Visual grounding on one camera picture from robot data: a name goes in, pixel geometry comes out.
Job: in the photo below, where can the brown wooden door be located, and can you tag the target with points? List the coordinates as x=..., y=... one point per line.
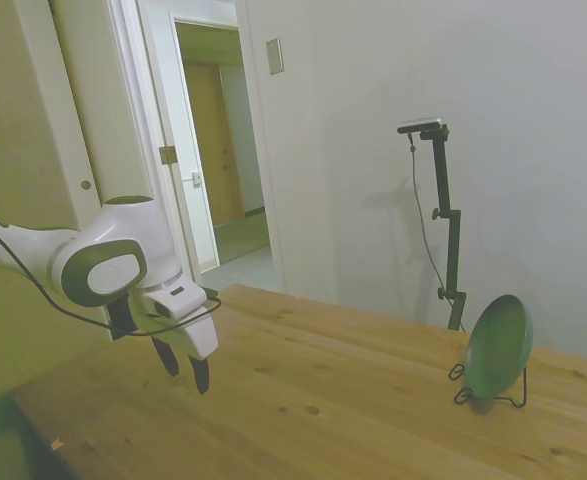
x=213, y=145

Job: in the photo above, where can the brass door hinge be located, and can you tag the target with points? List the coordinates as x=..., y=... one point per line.
x=168, y=155

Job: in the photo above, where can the green plate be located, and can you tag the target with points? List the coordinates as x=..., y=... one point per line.
x=498, y=347

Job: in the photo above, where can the black exterior camera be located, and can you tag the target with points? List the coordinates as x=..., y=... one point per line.
x=420, y=125

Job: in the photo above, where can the white door latch plate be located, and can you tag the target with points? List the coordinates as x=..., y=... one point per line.
x=196, y=178

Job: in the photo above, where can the white door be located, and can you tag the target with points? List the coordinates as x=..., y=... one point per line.
x=68, y=115

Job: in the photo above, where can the beige wall switch plate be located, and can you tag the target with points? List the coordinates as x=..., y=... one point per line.
x=274, y=56

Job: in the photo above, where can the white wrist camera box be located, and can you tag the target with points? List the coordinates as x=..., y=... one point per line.
x=178, y=300

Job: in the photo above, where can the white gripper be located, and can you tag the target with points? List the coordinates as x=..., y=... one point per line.
x=195, y=337

